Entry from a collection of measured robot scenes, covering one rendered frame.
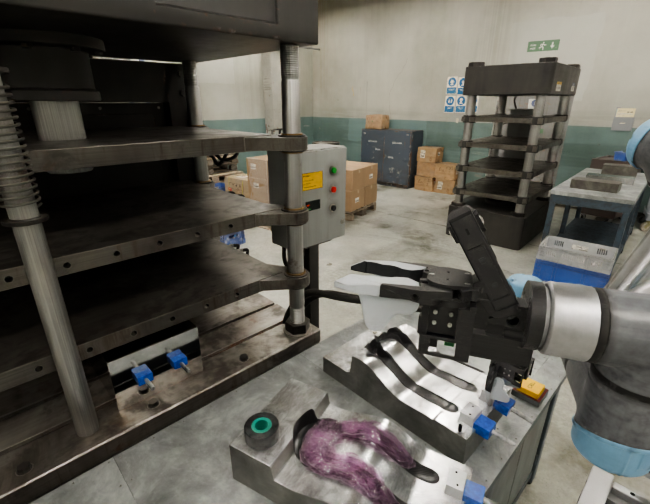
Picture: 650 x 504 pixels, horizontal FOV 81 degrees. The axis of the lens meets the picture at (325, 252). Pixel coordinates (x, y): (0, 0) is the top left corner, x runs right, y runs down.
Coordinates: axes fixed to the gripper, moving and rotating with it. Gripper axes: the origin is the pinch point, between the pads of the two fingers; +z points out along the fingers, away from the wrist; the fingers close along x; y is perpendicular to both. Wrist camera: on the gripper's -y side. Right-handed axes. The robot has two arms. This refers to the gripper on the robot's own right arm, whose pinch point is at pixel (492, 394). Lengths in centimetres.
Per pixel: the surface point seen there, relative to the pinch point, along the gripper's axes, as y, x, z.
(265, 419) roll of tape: -32, -52, -4
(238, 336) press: -87, -26, 12
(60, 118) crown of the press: -105, -65, -69
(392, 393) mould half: -20.0, -17.6, 1.7
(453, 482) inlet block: 5.1, -29.4, 2.3
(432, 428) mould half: -7.0, -17.6, 4.7
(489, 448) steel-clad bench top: 4.3, -7.4, 10.4
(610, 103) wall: -116, 631, -73
